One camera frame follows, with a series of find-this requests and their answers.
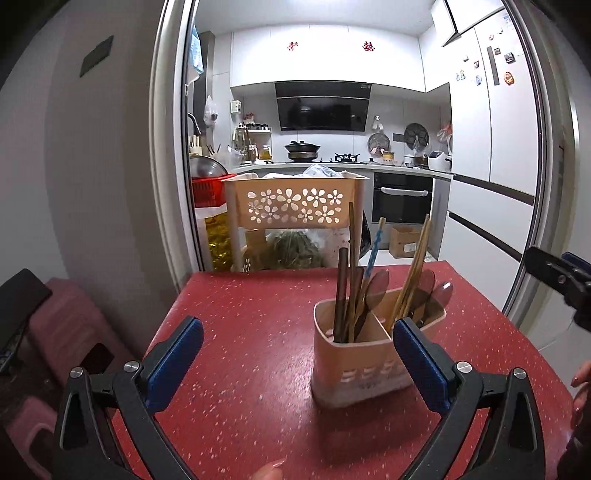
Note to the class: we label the light bamboo chopstick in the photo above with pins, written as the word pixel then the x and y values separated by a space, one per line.
pixel 418 267
pixel 408 276

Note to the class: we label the person's right hand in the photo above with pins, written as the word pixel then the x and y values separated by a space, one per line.
pixel 580 419

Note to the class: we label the beige flower-cutout storage cart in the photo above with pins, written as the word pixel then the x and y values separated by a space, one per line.
pixel 292 202

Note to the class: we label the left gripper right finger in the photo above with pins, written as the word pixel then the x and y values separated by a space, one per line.
pixel 428 364

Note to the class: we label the built-in black oven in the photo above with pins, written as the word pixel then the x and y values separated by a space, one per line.
pixel 401 198

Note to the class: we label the black range hood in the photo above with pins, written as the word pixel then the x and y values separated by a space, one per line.
pixel 323 105

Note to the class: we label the person's left hand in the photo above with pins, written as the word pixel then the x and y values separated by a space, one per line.
pixel 270 471

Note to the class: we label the red plastic basket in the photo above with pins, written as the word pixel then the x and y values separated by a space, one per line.
pixel 209 191

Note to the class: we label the cardboard box on floor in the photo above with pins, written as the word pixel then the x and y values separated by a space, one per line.
pixel 404 241

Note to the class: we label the white refrigerator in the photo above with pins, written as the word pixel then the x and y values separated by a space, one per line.
pixel 495 157

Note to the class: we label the blue patterned bamboo chopstick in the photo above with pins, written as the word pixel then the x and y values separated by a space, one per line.
pixel 375 249

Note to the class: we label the dark wooden chopstick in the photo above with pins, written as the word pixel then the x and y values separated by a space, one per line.
pixel 352 271

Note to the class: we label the metal bowl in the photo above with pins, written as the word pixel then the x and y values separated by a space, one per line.
pixel 201 166

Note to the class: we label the black wok on stove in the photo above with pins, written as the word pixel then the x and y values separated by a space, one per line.
pixel 300 151

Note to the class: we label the beige plastic utensil holder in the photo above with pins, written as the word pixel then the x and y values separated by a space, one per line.
pixel 346 374

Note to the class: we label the white rice cooker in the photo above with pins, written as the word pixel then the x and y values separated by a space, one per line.
pixel 440 161

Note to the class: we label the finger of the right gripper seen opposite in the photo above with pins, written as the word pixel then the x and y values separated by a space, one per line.
pixel 568 275

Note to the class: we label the dark brown rod handle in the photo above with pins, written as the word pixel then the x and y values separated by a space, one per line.
pixel 340 294

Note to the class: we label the pink plastic stool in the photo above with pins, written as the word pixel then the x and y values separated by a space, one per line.
pixel 67 330

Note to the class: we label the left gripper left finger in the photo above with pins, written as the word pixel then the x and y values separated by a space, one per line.
pixel 165 366

